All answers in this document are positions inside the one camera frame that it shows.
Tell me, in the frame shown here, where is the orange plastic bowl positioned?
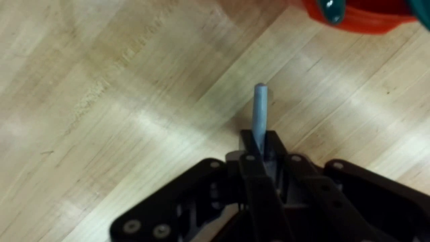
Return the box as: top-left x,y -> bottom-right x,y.
301,0 -> 423,37

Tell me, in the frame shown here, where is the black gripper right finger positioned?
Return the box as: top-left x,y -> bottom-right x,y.
267,131 -> 430,242

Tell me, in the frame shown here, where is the blue-grey marker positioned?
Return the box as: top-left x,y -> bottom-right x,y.
251,83 -> 271,157

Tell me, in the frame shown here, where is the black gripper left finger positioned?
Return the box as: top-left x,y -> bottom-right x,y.
109,130 -> 293,242

